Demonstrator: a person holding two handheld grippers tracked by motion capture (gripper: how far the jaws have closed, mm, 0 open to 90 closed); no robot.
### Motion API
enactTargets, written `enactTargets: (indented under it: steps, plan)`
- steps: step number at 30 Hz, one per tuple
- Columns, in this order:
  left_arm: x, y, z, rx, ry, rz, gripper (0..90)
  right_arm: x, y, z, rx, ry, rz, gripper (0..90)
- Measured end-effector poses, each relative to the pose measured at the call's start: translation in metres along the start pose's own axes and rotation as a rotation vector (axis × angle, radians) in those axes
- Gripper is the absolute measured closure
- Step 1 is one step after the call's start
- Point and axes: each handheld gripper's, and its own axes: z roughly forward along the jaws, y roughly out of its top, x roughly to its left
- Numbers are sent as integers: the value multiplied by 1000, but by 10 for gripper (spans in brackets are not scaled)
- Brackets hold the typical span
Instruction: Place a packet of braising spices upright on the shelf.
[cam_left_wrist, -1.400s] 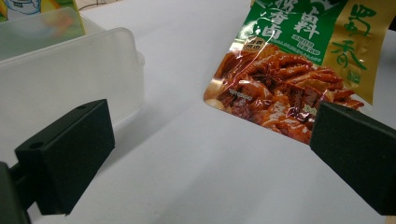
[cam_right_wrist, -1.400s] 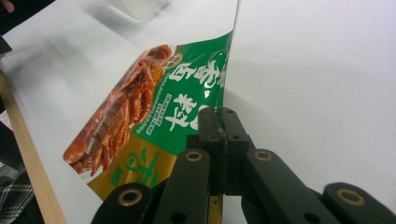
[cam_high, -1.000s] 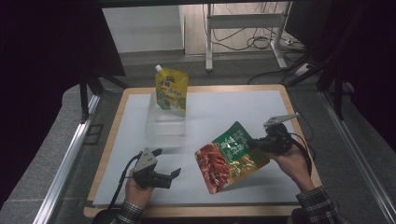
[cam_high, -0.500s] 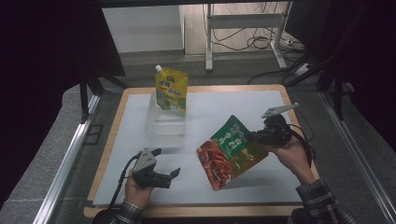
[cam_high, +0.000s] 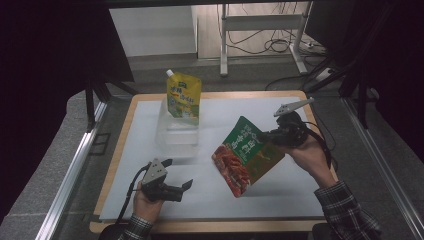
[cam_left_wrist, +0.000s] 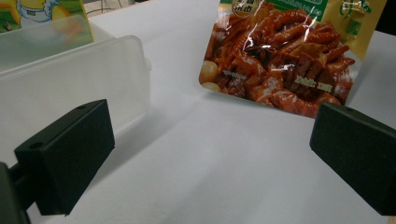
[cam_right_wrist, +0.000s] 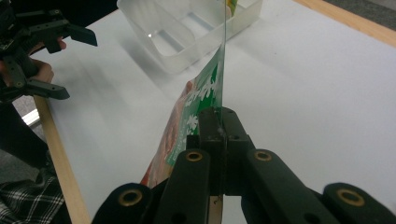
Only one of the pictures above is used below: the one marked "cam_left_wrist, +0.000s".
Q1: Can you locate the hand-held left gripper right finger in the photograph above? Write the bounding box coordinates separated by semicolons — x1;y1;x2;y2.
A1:
309;102;396;217

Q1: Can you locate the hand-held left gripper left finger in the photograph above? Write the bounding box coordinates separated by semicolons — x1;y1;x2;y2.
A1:
13;98;117;217

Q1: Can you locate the clear plastic container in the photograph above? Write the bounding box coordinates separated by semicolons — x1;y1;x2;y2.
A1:
0;13;153;166

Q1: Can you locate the green and red food packet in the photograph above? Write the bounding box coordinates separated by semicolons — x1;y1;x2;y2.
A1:
198;0;389;119

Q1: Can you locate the yellow snack packet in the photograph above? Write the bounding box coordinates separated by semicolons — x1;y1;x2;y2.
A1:
0;0;95;43

